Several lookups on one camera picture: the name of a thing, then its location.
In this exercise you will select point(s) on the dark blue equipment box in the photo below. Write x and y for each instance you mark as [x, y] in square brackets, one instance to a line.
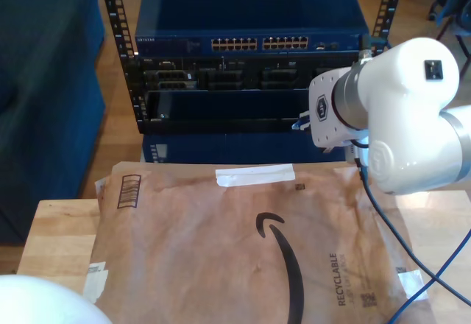
[239, 149]

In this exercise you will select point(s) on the black rack shelf tray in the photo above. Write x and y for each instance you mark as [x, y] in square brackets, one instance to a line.
[221, 110]

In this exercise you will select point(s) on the black rack server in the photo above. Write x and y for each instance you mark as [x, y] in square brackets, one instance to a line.
[221, 77]

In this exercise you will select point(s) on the brown paper mailer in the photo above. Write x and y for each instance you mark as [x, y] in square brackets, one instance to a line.
[184, 265]

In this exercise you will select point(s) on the blue sofa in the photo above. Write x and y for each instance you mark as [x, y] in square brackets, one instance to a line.
[44, 118]

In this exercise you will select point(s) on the blue network switch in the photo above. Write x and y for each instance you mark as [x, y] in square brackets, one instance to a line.
[239, 7]

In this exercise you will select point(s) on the black perforated rack frame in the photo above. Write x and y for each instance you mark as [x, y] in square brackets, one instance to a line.
[139, 125]

